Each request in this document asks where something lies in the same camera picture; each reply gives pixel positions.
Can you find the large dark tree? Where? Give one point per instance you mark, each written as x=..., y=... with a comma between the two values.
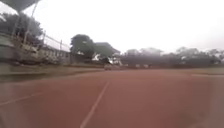
x=81, y=43

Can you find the red running track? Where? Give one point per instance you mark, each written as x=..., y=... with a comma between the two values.
x=150, y=100

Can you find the grass strip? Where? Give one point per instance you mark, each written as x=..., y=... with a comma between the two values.
x=40, y=70

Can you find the grandstand with grey roof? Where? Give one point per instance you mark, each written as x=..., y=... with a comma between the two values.
x=16, y=3

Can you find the row of trees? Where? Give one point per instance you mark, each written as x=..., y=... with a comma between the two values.
x=193, y=60

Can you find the tree behind grandstand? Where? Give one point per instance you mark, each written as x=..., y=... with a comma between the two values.
x=31, y=28

